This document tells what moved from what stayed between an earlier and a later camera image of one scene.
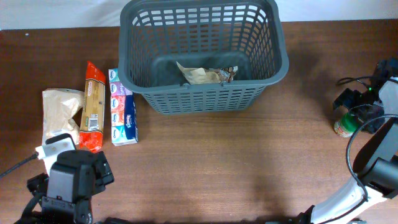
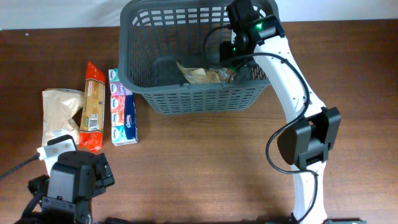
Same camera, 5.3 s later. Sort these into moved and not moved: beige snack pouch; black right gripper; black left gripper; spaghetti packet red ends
Moved: black right gripper
Not moved: spaghetti packet red ends; beige snack pouch; black left gripper
